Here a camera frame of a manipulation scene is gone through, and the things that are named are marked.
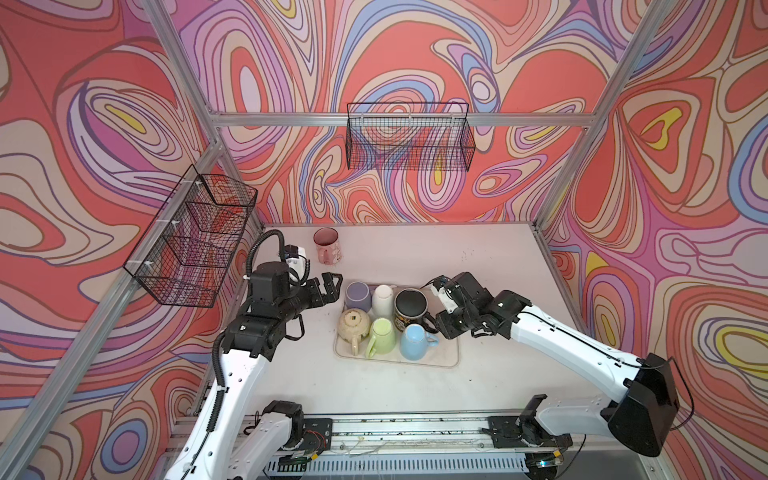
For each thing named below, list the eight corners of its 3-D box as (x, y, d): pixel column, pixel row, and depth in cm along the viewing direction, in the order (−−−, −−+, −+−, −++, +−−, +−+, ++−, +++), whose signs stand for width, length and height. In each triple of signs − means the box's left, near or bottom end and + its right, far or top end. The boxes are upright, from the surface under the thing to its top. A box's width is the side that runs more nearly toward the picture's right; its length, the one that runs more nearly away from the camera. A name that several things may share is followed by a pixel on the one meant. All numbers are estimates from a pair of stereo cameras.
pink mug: (315, 273, 107) (309, 253, 98) (320, 248, 114) (315, 227, 106) (340, 273, 107) (335, 253, 98) (343, 248, 114) (339, 227, 106)
